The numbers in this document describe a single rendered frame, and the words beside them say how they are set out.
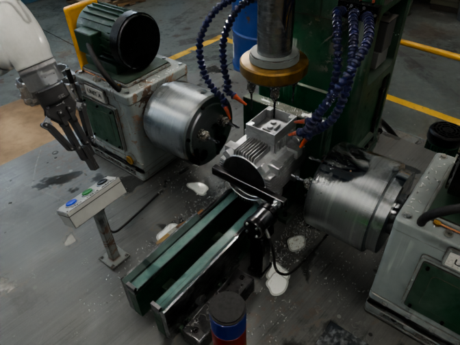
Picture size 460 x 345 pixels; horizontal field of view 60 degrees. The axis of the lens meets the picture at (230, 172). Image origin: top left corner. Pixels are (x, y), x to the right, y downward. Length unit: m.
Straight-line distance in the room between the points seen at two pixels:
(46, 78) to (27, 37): 0.09
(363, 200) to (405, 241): 0.13
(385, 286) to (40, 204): 1.16
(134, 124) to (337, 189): 0.72
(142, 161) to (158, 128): 0.21
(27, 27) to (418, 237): 0.97
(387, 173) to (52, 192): 1.15
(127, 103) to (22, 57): 0.40
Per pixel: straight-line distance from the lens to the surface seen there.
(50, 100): 1.07
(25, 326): 1.27
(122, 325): 1.18
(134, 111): 1.37
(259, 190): 1.11
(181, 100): 1.28
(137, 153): 1.46
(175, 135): 1.26
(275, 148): 1.15
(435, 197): 0.98
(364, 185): 1.00
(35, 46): 1.05
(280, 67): 1.03
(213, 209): 1.22
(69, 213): 1.09
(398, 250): 0.99
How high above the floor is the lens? 1.80
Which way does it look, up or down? 41 degrees down
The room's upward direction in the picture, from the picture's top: 3 degrees counter-clockwise
